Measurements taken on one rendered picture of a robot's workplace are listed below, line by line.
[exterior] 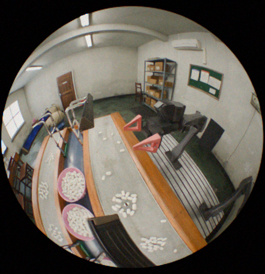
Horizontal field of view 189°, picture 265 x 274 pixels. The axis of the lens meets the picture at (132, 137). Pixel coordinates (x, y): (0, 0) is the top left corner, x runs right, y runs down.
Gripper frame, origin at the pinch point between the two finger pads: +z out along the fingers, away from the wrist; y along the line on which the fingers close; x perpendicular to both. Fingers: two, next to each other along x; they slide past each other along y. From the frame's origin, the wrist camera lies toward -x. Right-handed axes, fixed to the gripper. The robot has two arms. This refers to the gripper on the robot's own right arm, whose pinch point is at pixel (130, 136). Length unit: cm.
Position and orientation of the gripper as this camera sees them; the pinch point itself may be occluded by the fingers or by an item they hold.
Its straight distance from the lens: 27.4
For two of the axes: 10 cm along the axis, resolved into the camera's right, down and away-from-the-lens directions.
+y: 3.6, 6.3, -6.8
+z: -9.3, 2.5, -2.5
